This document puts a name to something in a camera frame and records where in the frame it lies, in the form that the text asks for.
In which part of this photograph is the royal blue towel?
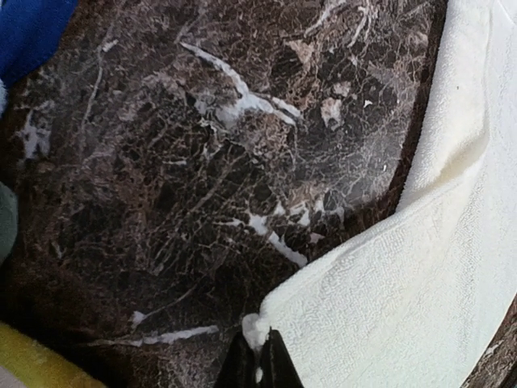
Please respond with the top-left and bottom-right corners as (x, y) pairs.
(1, 0), (78, 88)

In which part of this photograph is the cream white towel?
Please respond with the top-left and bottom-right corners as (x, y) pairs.
(242, 1), (516, 387)

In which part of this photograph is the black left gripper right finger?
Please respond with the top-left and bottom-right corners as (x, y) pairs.
(260, 330), (304, 388)

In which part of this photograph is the pale green towel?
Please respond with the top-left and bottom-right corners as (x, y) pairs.
(0, 183), (19, 264)

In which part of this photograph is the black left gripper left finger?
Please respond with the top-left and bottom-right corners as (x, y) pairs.
(214, 332), (257, 388)

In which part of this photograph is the yellow patterned towel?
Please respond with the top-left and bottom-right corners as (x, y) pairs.
(1, 323), (104, 388)

